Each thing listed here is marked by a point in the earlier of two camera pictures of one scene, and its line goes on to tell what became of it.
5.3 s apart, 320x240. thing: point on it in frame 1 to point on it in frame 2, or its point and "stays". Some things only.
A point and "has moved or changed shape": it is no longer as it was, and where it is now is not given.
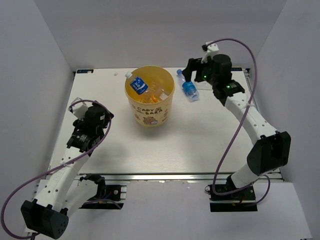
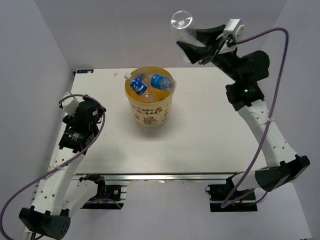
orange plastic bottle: x=152 y=100 has moved or changed shape
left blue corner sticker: x=84 y=71 stays
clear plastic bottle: x=203 y=87 to x=180 y=21
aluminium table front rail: x=159 y=177 stays
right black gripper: x=193 y=65 to x=207 y=36
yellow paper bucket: x=149 y=92 stays
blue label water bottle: x=190 y=90 to x=163 y=83
